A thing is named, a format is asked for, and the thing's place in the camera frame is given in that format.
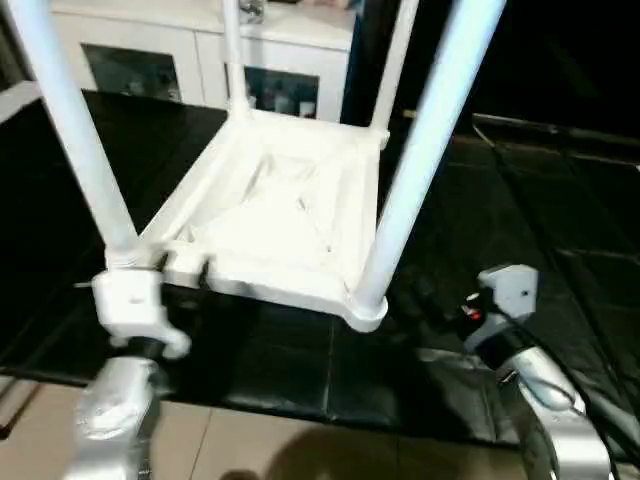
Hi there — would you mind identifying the black work mat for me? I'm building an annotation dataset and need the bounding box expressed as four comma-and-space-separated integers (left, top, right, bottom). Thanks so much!
0, 88, 640, 446

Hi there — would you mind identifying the white plastic table leg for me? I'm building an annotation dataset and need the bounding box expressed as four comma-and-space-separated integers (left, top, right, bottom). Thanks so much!
5, 0, 141, 269
220, 0, 251, 116
350, 0, 507, 323
370, 0, 421, 136

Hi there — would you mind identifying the glossy black long bar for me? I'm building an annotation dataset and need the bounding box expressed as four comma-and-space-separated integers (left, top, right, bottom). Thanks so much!
470, 112, 640, 146

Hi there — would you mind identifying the white plastic table top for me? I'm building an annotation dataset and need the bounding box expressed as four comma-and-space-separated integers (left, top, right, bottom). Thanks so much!
130, 105, 393, 333

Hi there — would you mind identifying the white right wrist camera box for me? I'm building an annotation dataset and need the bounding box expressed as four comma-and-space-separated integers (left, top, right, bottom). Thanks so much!
478, 264, 541, 326

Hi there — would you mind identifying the crumpled silver black object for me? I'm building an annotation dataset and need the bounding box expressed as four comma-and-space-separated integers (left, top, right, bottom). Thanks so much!
238, 0, 269, 23

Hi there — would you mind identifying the white cabinet with glass doors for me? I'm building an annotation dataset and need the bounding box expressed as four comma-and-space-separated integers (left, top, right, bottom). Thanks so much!
45, 0, 356, 126

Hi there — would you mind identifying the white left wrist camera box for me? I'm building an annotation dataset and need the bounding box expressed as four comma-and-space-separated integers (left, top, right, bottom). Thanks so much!
92, 268, 191, 359

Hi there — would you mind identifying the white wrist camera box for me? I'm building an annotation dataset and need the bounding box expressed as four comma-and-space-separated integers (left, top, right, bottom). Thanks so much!
478, 264, 541, 326
92, 268, 191, 359

